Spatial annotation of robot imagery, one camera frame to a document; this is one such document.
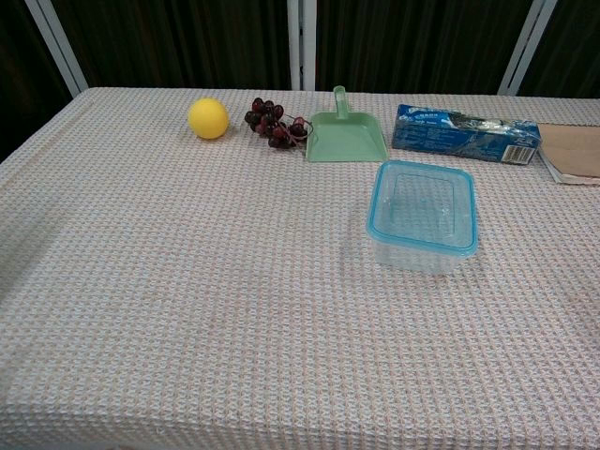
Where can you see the clear container blue rim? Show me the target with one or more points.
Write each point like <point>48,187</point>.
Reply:
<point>422,204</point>

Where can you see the blue cling wrap box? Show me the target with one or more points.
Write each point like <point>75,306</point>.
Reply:
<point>459,136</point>

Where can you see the green plastic dustpan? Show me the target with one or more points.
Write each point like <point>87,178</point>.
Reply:
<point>346,138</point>

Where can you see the beige waffle-weave tablecloth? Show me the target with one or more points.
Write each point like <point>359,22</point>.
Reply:
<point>234,304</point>

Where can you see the dark red grape bunch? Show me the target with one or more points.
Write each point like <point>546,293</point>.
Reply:
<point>272,124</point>

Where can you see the yellow ball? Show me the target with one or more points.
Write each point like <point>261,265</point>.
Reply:
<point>208,118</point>

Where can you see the brown cardboard sheet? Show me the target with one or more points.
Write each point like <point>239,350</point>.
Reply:
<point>574,150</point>

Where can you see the white metal frame post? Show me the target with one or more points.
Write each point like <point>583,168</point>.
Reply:
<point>58,44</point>
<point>302,42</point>
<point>527,47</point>

